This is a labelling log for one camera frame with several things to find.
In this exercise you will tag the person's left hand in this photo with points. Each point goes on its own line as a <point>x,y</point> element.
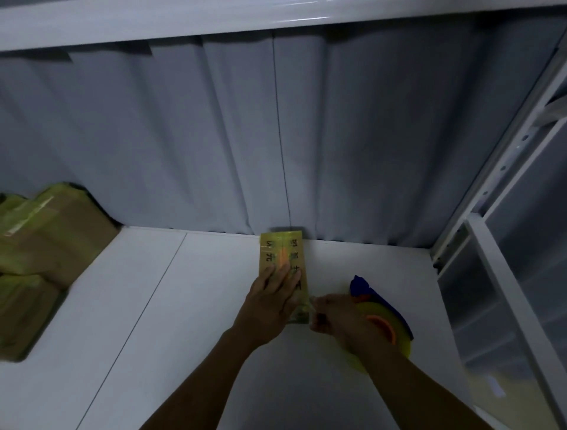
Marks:
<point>267,309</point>

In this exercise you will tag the person's right hand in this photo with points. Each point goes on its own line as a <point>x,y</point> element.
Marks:
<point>339,321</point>

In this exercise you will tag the person's left fingers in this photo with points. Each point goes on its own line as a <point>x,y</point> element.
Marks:
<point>283,281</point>

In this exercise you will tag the person's right fingers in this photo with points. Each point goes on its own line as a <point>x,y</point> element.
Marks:
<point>320,312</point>

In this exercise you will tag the yellow taped cardboard box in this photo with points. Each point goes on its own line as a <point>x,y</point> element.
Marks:
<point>283,261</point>

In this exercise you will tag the blue tape dispenser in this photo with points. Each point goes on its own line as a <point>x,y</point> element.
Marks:
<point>381,305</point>

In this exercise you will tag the person's right forearm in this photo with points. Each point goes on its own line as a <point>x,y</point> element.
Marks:
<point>421,390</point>

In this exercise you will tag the person's left forearm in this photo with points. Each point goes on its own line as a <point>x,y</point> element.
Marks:
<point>199,383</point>

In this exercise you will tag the grey curtain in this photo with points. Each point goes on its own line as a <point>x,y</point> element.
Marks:
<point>274,137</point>

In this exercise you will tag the small taped cardboard parcel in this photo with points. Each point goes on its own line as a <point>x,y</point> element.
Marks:
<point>24,314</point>

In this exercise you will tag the white shelf board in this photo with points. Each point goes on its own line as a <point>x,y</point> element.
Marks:
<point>177,17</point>

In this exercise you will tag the white metal shelf frame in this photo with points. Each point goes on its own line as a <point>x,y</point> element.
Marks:
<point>509,221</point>

